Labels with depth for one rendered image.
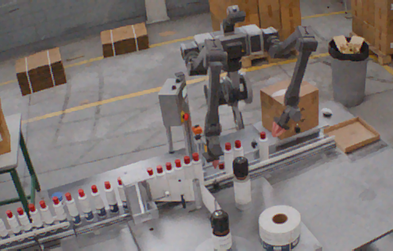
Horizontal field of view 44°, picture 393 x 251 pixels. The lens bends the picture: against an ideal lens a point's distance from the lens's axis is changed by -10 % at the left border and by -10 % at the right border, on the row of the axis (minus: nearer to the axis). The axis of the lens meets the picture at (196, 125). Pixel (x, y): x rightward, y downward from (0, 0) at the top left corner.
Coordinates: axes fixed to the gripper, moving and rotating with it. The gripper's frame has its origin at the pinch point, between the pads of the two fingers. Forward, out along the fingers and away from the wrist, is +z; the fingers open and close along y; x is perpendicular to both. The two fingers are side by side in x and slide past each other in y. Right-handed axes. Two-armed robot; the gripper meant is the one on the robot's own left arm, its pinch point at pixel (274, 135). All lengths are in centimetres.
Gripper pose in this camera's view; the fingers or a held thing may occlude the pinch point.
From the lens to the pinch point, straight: 298.9
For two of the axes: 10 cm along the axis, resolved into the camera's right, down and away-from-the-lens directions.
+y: 3.5, 4.5, -8.2
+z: -5.1, 8.3, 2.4
